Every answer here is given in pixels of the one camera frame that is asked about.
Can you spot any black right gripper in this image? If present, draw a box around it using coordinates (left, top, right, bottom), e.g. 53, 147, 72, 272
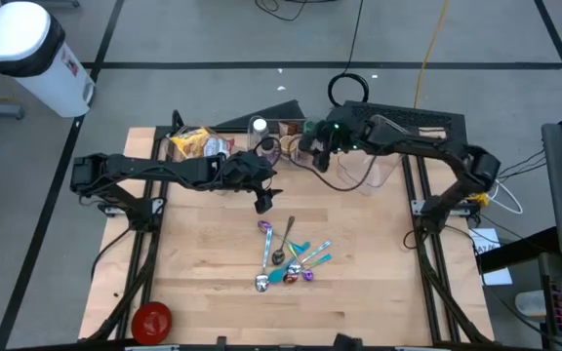
300, 119, 368, 173

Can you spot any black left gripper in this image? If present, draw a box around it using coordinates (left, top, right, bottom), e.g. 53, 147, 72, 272
221, 149, 285, 215

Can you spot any brown spice pouch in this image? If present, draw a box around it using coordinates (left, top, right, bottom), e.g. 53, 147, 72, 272
278, 120, 301, 138

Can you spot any yellow ramen noodle pack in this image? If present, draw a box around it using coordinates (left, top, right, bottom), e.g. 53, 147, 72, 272
170, 127, 213, 160

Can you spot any clear plastic bin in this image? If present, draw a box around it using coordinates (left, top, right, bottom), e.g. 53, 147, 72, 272
335, 114, 405, 190
246, 115, 314, 168
164, 124, 237, 166

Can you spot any small silver spoon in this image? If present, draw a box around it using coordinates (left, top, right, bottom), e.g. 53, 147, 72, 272
270, 215, 297, 266

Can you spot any teal plastic spoon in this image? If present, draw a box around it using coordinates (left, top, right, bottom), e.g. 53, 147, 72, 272
266, 241, 312, 286

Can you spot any iridescent red spoon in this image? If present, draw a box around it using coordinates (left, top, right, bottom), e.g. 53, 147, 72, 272
282, 242, 301, 286

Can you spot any large silver spoon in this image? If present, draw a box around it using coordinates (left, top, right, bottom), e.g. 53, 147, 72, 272
254, 226, 274, 294

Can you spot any black computer case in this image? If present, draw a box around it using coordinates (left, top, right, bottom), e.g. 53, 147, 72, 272
327, 99, 468, 147

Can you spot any red and black bowl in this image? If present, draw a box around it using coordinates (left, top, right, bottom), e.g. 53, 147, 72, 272
131, 300, 174, 346

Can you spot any white paper sheet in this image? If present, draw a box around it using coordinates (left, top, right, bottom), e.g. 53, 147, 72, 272
468, 227, 514, 287

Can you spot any white trash bin black band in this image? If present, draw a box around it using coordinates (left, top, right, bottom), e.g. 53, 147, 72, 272
0, 0, 97, 119

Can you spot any silver spoon pale blue handle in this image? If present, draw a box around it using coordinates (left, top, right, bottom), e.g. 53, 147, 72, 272
287, 239, 333, 275

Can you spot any black coiled floor cable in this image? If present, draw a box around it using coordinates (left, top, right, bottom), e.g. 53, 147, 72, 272
327, 0, 371, 109

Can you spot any black metal table frame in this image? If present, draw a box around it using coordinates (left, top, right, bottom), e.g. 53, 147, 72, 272
78, 110, 496, 348

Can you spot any yellow hanging cable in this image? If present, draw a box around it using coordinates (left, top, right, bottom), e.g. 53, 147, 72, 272
413, 0, 452, 109

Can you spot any black table-level camera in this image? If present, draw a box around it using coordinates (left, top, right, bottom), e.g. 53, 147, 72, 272
333, 332, 363, 351

